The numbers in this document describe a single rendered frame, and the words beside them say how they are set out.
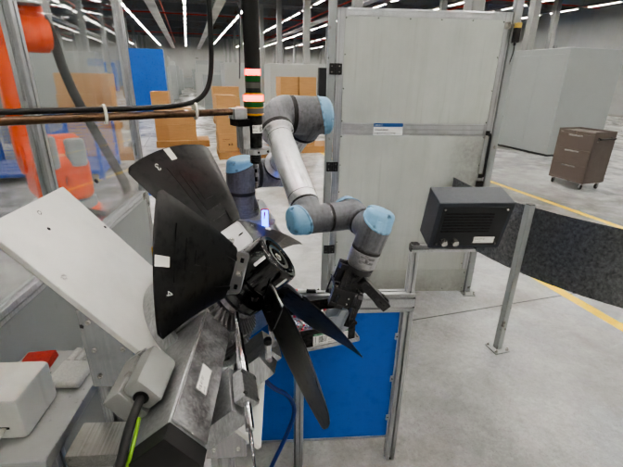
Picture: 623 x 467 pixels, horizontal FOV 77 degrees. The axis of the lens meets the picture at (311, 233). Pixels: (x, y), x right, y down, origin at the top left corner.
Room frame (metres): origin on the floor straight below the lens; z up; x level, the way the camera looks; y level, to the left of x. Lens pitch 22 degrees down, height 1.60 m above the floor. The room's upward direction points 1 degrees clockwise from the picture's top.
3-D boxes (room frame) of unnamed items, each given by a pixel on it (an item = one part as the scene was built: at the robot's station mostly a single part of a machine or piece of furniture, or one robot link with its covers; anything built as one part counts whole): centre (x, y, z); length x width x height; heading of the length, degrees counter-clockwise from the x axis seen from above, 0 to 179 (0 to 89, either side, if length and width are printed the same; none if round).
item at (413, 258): (1.30, -0.37, 0.96); 0.03 x 0.03 x 0.20; 4
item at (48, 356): (0.86, 0.74, 0.87); 0.08 x 0.08 x 0.02; 9
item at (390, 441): (1.30, -0.37, 0.39); 0.04 x 0.04 x 0.78; 4
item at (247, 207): (1.54, 0.29, 1.13); 0.15 x 0.15 x 0.10
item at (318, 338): (1.11, -0.02, 0.85); 0.22 x 0.17 x 0.07; 108
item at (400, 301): (1.27, 0.06, 0.82); 0.90 x 0.04 x 0.08; 94
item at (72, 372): (0.85, 0.62, 0.87); 0.15 x 0.09 x 0.02; 1
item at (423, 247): (1.31, -0.47, 1.04); 0.24 x 0.03 x 0.03; 94
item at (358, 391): (1.27, 0.06, 0.45); 0.82 x 0.02 x 0.66; 94
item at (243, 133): (0.90, 0.14, 1.49); 0.09 x 0.07 x 0.10; 129
